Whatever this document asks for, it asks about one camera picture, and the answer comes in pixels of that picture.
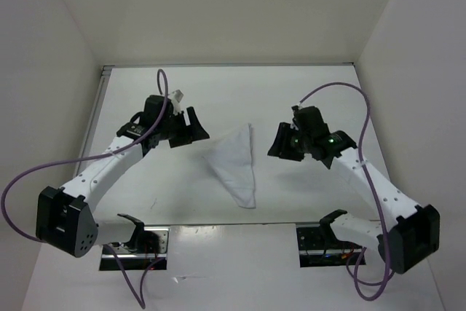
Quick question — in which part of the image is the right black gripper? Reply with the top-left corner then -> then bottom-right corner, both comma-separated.
266,122 -> 312,162

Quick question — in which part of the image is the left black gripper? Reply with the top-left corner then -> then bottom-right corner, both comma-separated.
157,106 -> 209,148

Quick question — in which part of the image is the white skirt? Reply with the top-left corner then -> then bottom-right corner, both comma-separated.
203,123 -> 256,209

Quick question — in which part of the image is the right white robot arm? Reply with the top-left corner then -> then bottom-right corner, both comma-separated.
267,106 -> 441,274

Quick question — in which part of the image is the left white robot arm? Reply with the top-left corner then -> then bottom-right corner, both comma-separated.
36,91 -> 210,258

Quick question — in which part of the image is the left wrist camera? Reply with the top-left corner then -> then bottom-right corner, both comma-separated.
168,90 -> 183,115

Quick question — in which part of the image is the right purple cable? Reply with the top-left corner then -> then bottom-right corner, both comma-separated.
299,83 -> 396,300

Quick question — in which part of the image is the purple cable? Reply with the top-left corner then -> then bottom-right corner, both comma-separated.
299,83 -> 396,300
1,68 -> 172,310

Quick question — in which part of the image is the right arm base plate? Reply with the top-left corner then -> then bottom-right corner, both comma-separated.
296,224 -> 362,268

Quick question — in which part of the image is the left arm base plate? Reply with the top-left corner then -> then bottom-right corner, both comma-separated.
99,227 -> 170,272

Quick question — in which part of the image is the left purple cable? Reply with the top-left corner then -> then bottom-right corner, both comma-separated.
1,68 -> 172,310

